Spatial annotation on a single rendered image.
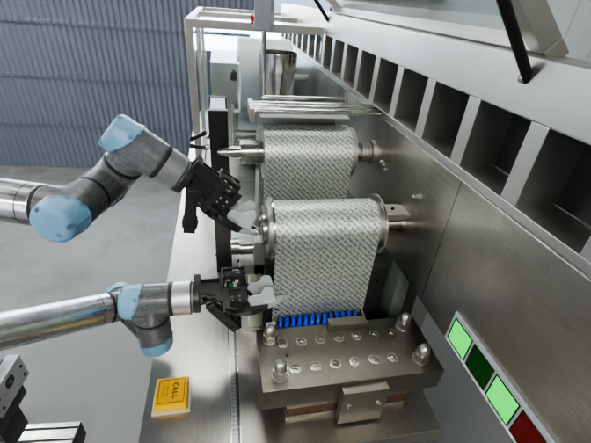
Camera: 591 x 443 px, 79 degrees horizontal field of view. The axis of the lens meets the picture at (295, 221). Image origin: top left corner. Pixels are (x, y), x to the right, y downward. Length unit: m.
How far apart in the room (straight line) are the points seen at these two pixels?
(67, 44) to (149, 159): 3.44
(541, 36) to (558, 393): 0.48
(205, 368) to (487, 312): 0.66
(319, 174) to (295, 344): 0.44
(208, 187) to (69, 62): 3.47
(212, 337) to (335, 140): 0.63
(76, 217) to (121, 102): 3.44
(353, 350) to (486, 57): 0.63
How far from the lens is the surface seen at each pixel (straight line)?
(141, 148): 0.73
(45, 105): 4.38
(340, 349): 0.88
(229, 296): 0.83
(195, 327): 1.09
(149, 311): 0.85
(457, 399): 2.24
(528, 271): 0.62
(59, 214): 0.67
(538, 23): 0.64
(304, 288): 0.87
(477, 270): 0.70
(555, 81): 0.61
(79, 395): 2.19
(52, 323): 0.92
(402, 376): 0.88
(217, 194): 0.75
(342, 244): 0.82
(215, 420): 0.92
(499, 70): 0.69
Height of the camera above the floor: 1.70
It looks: 32 degrees down
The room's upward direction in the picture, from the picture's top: 5 degrees clockwise
